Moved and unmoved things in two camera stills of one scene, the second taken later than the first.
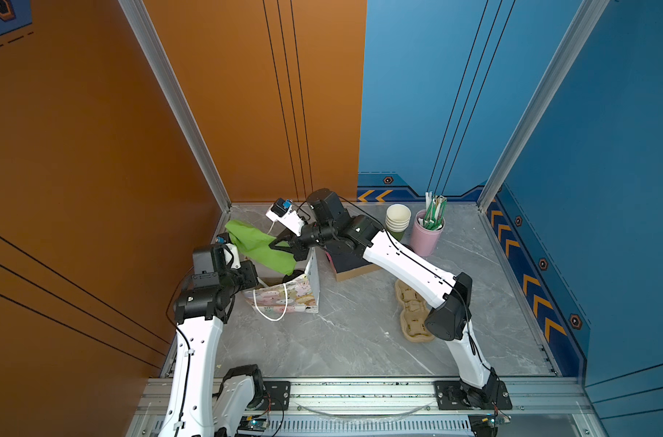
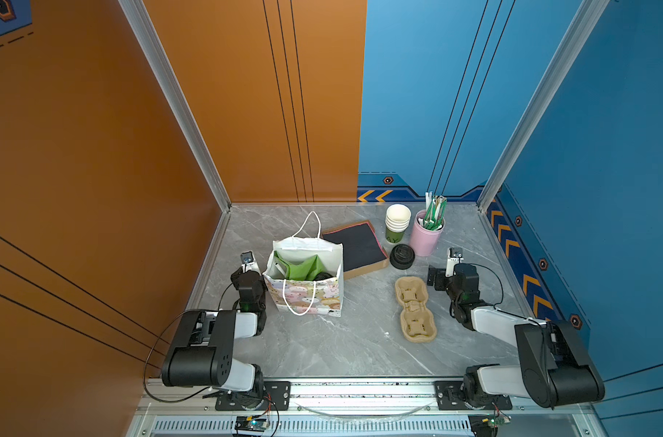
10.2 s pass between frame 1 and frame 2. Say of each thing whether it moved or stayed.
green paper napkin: moved
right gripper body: moved
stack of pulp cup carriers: stayed
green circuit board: stayed
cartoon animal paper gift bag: moved
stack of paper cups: stayed
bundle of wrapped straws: stayed
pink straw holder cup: stayed
